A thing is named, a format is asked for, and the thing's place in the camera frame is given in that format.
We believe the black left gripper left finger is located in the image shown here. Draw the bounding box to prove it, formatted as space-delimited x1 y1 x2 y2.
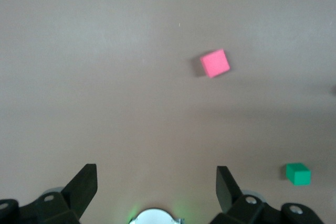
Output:
0 163 98 224

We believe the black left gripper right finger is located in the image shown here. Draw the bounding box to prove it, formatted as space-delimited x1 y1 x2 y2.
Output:
209 165 322 224

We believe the green foam cube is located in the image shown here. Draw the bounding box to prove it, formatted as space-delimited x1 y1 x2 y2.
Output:
285 163 312 187

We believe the pink foam cube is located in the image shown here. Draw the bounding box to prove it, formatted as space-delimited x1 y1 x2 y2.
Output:
199 48 231 79

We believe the brown table mat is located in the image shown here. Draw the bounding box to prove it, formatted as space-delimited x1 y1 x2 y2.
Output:
0 0 336 224

